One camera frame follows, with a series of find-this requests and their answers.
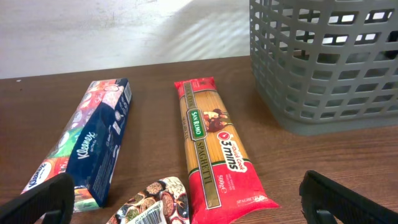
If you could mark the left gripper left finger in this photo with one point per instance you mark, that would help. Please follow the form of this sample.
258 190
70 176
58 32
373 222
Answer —
53 200

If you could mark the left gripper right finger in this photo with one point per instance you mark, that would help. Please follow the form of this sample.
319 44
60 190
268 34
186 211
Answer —
326 201

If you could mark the Kleenex tissue multipack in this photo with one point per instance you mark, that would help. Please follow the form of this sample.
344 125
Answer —
90 143

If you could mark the San Remo spaghetti packet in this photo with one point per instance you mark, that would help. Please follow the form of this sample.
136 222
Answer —
223 183

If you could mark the brown patterned snack pouch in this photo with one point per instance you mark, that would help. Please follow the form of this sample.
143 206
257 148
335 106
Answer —
162 202

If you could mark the grey plastic basket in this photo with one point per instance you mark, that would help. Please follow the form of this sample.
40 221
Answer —
326 66

